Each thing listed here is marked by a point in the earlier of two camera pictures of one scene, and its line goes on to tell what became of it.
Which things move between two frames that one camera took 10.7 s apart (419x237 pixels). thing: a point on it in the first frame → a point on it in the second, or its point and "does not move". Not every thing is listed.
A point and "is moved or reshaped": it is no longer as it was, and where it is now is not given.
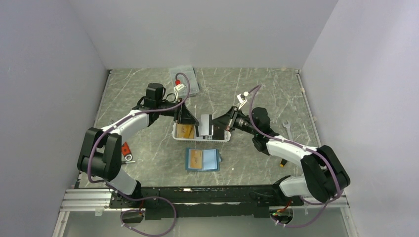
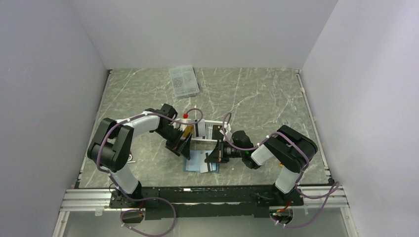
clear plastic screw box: [189, 71] does not move
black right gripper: [231, 115] → [214, 156]
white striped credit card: [204, 124] is moved or reshaped
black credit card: [219, 134] does not move
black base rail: [202, 202] does not move
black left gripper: [184, 116] → [184, 149]
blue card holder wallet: [202, 159] does not move
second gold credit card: [185, 131] does not move
